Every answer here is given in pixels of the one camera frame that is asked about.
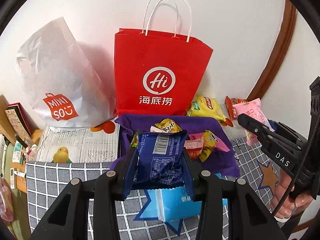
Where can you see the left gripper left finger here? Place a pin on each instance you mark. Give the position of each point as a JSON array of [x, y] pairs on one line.
[[126, 169]]

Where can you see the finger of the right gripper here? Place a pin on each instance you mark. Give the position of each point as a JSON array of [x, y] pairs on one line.
[[287, 160], [285, 137]]

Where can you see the blue snack packet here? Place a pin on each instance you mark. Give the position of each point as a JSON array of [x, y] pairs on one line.
[[159, 163]]

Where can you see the red festive snack packet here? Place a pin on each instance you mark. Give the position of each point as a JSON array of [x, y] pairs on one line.
[[193, 152]]

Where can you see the person right hand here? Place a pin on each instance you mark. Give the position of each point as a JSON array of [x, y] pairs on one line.
[[291, 208]]

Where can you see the pink yellow chips bag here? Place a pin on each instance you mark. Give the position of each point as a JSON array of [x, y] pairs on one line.
[[209, 143]]

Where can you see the green chicken snack bag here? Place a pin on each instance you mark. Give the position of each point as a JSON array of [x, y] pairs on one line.
[[134, 141]]

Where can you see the brown wooden door frame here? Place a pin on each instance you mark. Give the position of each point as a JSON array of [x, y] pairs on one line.
[[278, 52]]

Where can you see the pale pink snack packet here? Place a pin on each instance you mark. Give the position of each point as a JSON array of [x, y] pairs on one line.
[[252, 109]]

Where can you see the purple towel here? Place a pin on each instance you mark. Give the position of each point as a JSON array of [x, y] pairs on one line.
[[217, 155]]

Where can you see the printed newspaper sheet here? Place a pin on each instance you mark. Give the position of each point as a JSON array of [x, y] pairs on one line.
[[83, 146]]

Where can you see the grey checkered tablecloth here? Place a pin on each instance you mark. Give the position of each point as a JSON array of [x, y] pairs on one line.
[[45, 181]]

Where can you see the yellow Lays chips bag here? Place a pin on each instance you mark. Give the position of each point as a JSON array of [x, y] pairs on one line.
[[204, 106]]

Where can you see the white Miniso plastic bag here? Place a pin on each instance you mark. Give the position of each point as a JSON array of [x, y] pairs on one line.
[[61, 84]]

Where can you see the pink white sausage packet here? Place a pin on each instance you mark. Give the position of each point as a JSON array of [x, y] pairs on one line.
[[156, 130]]

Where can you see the blue tissue pack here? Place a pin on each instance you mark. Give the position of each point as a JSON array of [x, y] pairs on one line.
[[170, 204]]

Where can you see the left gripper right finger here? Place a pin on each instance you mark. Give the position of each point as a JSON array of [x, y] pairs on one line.
[[191, 176]]

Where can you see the red Haidilao paper bag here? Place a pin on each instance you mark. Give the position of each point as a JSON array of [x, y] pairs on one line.
[[157, 72]]

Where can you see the orange Lays chips bag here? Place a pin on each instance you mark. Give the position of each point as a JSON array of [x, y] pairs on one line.
[[230, 102]]

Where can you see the brown patterned book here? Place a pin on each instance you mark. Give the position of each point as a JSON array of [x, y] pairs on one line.
[[15, 115]]

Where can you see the yellow triangular snack bag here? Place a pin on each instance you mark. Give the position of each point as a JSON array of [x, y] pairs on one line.
[[168, 126]]

